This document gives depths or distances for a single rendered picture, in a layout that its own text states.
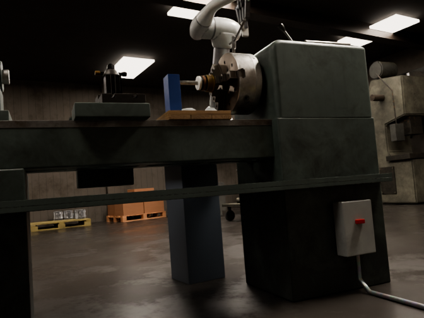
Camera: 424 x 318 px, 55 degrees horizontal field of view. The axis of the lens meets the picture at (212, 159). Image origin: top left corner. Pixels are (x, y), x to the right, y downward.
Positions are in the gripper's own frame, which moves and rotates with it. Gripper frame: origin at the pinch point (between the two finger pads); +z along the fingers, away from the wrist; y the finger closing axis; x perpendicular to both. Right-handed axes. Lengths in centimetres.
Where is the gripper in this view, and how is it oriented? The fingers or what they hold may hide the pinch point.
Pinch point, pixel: (245, 29)
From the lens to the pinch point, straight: 204.9
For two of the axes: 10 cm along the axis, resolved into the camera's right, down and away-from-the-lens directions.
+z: 0.8, 9.9, -0.6
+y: 3.9, -0.9, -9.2
